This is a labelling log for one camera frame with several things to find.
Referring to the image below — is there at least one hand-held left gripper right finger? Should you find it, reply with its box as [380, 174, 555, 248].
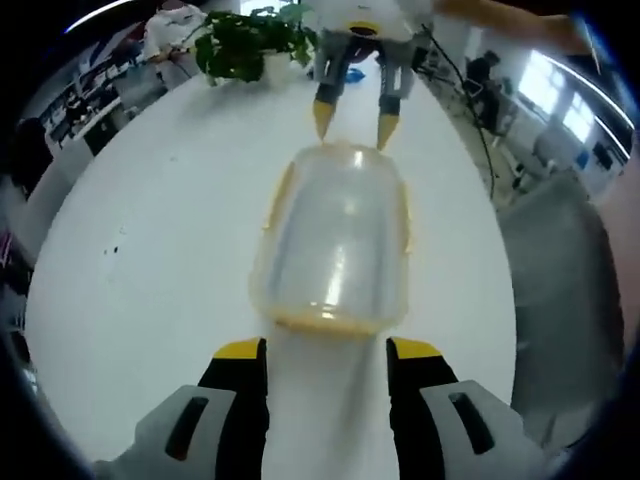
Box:
[385, 337, 547, 480]

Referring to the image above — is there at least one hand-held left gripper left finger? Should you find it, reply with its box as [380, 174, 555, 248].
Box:
[94, 337, 271, 480]

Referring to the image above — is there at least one clear container with yellow plastic buckle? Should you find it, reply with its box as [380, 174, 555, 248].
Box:
[248, 142, 414, 334]

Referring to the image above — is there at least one potted green plant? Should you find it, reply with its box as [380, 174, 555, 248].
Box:
[193, 3, 319, 87]

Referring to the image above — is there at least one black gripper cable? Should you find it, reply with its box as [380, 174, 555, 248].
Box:
[428, 33, 500, 197]

